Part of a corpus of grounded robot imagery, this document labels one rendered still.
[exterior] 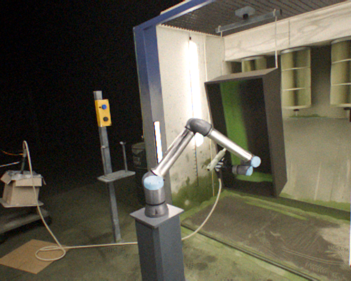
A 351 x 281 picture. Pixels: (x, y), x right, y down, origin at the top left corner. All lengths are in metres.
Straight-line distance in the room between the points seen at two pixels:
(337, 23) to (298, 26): 0.39
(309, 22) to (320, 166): 1.66
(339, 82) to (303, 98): 0.41
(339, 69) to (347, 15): 0.52
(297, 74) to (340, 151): 1.04
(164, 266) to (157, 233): 0.28
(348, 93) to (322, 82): 0.53
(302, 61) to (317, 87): 0.48
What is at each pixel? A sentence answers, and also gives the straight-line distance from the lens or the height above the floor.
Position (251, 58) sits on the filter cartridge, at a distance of 3.64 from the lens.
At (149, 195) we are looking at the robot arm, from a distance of 1.89.
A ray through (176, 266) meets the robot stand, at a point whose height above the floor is 0.22.
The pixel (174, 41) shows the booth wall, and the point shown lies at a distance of 3.05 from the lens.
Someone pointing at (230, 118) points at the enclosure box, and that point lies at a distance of 2.86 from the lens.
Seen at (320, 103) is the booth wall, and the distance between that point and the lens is 3.70.
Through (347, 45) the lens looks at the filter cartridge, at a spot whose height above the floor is 1.89.
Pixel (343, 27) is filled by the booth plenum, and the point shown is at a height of 2.07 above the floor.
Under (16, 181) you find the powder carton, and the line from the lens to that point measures 3.54.
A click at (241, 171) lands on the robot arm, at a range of 2.32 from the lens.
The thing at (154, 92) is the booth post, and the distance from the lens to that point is 2.73.
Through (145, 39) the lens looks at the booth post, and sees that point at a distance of 2.77.
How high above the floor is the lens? 1.49
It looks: 9 degrees down
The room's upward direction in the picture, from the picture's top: 5 degrees counter-clockwise
